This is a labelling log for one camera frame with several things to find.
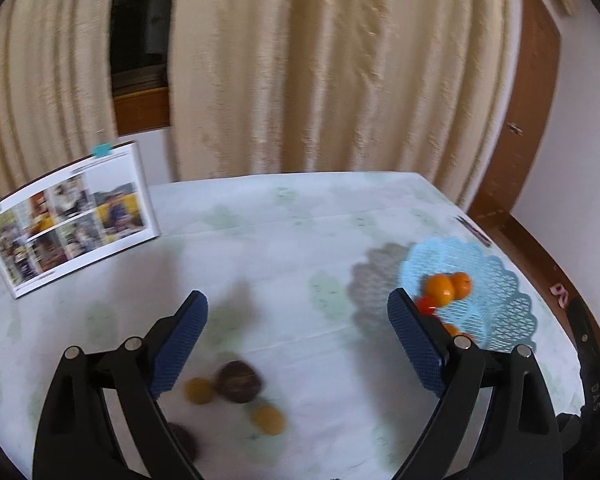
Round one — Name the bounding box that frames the large orange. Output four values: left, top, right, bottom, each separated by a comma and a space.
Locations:
422, 273, 456, 307
450, 271, 473, 298

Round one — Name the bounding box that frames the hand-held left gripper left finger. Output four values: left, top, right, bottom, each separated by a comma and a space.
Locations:
32, 290, 210, 480

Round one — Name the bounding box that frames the photo collage board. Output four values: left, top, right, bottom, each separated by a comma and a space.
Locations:
0, 141, 162, 300

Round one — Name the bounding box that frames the pen on table edge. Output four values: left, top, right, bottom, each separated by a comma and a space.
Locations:
455, 215, 493, 248

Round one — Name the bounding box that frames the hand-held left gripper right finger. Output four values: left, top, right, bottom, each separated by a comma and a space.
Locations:
387, 287, 565, 480

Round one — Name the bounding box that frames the brown round fruit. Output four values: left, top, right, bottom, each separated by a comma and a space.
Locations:
250, 404, 286, 435
185, 377, 216, 406

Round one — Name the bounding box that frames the light blue lattice basket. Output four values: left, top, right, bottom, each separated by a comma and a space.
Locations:
399, 236, 537, 353

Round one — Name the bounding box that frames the dark passion fruit pale patch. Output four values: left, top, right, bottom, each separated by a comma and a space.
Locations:
215, 360, 262, 403

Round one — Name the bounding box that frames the dark wrinkled passion fruit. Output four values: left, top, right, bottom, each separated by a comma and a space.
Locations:
165, 422, 199, 463

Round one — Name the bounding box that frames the brown wooden door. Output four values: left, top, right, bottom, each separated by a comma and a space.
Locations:
467, 0, 576, 306

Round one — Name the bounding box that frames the beige textured curtain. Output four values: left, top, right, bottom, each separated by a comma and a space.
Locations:
0, 0, 117, 206
169, 0, 525, 211

